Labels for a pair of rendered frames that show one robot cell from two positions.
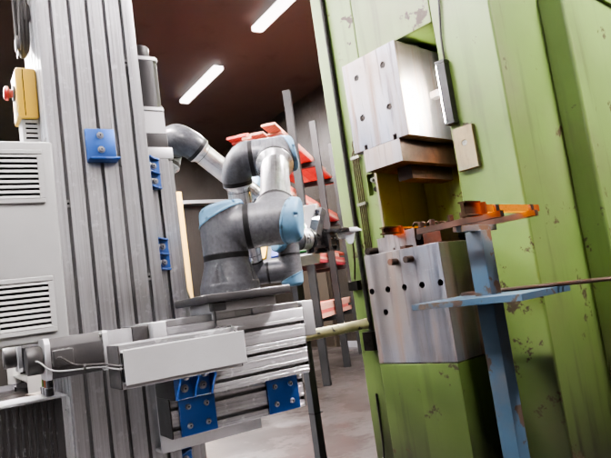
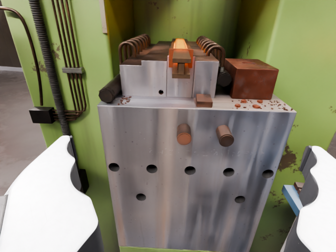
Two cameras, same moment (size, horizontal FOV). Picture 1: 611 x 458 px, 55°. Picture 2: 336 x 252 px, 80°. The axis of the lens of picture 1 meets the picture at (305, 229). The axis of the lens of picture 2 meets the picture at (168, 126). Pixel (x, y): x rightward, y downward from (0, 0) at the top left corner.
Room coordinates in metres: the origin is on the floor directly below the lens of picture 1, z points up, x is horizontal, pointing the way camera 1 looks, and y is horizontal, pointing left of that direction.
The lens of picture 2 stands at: (2.14, -0.07, 1.06)
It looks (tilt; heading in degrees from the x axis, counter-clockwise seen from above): 28 degrees down; 315
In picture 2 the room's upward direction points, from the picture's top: 1 degrees clockwise
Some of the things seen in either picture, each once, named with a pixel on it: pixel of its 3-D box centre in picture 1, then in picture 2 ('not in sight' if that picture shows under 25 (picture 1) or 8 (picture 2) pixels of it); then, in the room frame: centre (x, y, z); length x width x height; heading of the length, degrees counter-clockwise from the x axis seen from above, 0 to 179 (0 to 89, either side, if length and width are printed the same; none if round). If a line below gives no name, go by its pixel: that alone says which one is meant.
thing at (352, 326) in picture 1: (333, 330); not in sight; (2.62, -0.06, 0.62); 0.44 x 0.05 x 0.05; 133
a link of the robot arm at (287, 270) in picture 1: (285, 270); not in sight; (2.00, 0.08, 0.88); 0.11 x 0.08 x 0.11; 89
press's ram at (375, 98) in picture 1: (412, 101); not in sight; (2.54, -0.54, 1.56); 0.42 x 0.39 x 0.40; 133
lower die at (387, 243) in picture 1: (426, 238); (171, 59); (2.57, -0.51, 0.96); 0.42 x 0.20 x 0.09; 133
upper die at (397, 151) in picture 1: (413, 158); not in sight; (2.57, -0.51, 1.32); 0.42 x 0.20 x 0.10; 133
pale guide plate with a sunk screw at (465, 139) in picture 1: (465, 147); not in sight; (2.29, -0.67, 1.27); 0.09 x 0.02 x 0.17; 43
